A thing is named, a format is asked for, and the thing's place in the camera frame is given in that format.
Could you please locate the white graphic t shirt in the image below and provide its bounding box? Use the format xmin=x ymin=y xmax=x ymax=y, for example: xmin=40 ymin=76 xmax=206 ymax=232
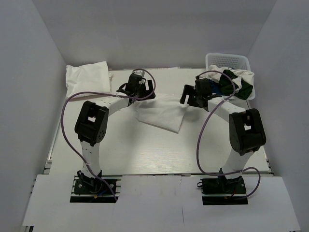
xmin=133 ymin=94 xmax=188 ymax=133

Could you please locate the dark green white t shirt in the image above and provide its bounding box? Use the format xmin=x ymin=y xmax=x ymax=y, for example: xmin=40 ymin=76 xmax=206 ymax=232
xmin=206 ymin=65 xmax=254 ymax=100

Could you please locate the white plastic laundry basket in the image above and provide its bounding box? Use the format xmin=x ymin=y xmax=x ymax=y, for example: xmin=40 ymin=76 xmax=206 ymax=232
xmin=203 ymin=53 xmax=255 ymax=102

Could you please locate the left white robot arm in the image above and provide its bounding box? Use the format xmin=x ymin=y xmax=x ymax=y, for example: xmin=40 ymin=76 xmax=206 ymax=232
xmin=74 ymin=70 xmax=155 ymax=193

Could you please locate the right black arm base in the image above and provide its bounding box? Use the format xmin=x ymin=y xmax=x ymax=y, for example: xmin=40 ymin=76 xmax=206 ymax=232
xmin=197 ymin=176 xmax=248 ymax=205

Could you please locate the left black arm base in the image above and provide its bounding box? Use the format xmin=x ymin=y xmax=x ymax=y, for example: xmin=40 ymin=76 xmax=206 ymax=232
xmin=70 ymin=171 xmax=121 ymax=203

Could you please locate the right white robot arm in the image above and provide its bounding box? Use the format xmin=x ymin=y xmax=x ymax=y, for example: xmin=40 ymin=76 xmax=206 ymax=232
xmin=180 ymin=79 xmax=266 ymax=193

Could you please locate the blue t shirt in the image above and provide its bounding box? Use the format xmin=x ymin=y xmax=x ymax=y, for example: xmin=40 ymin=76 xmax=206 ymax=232
xmin=209 ymin=80 xmax=222 ymax=95

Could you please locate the folded white t shirt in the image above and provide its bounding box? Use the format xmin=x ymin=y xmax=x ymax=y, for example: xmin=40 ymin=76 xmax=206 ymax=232
xmin=65 ymin=61 xmax=111 ymax=99

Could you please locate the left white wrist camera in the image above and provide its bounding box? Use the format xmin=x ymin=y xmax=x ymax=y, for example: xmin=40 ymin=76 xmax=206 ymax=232
xmin=132 ymin=70 xmax=145 ymax=78

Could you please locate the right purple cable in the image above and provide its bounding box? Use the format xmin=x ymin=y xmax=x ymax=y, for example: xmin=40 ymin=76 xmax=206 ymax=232
xmin=195 ymin=70 xmax=261 ymax=199

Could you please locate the purple cable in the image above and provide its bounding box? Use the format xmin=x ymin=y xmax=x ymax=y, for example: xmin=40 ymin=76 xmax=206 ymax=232
xmin=195 ymin=70 xmax=261 ymax=199
xmin=60 ymin=69 xmax=157 ymax=202

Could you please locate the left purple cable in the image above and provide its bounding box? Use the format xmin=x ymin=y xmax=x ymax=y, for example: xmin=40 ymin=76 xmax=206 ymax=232
xmin=60 ymin=69 xmax=157 ymax=202

